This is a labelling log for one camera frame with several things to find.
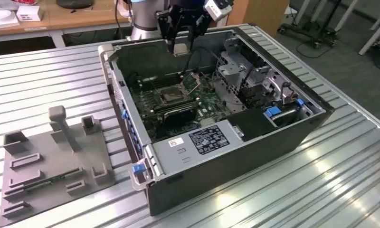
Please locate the black wheeled stand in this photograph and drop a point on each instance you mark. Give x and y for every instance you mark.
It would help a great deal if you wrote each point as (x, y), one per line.
(282, 30)

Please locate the grey power supply unit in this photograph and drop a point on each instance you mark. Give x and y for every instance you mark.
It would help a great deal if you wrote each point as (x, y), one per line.
(173, 156)

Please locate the green RAM stick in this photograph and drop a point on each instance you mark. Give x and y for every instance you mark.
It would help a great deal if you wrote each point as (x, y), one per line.
(39, 184)
(173, 107)

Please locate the black PC case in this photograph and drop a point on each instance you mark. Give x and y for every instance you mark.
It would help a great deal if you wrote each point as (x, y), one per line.
(224, 178)

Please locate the black round base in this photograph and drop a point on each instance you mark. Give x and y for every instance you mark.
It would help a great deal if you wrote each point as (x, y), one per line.
(73, 3)

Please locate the CPU socket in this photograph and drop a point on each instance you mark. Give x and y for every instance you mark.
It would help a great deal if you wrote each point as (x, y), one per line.
(171, 95)

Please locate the white cardboard box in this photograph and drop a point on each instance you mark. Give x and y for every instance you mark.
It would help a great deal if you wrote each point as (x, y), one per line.
(29, 12)

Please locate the black plastic shroud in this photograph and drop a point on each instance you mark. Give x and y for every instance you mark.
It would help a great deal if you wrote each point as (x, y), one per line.
(250, 124)

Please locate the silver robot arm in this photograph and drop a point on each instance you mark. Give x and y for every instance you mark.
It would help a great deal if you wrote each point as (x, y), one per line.
(145, 21)

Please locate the green motherboard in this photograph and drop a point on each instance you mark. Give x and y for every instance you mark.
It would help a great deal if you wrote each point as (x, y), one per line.
(208, 95)

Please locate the black graphics card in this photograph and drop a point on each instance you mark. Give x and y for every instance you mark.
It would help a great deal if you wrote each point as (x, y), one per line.
(180, 116)

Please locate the silver hinged bracket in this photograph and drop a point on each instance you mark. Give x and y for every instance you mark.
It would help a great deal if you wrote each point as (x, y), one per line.
(276, 79)

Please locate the grey parts rack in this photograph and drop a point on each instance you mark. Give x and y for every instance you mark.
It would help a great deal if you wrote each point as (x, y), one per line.
(51, 166)

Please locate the square CPU chip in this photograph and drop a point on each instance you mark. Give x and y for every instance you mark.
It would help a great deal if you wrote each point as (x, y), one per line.
(180, 50)

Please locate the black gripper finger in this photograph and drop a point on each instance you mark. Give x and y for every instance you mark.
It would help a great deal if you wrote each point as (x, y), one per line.
(203, 23)
(171, 26)

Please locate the white table leg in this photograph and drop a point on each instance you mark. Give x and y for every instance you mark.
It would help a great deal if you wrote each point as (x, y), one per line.
(347, 14)
(376, 35)

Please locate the blue plastic drive clip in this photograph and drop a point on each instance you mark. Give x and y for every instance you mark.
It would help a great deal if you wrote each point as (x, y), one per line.
(272, 111)

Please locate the red patterned bag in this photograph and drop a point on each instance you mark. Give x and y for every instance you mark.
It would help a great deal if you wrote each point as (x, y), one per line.
(25, 1)

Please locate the wooden desk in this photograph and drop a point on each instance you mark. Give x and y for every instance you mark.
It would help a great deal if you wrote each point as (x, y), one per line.
(81, 16)

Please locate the blue case latch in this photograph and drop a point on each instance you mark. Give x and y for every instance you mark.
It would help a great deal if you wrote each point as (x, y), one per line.
(137, 169)

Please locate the grey metal drive cage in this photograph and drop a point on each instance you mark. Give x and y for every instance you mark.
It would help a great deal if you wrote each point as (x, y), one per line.
(231, 69)

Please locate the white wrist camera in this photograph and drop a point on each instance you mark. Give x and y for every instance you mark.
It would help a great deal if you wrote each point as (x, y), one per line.
(219, 9)

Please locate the small blue clip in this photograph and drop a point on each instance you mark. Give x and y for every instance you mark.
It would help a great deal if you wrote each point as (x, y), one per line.
(299, 102)

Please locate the wooden cabinet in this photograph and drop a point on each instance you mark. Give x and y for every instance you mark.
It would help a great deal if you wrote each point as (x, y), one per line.
(266, 14)

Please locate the white tray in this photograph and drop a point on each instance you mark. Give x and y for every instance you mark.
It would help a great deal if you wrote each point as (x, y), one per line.
(0, 17)

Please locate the blue slot clip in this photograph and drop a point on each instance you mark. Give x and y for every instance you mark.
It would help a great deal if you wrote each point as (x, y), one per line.
(123, 114)

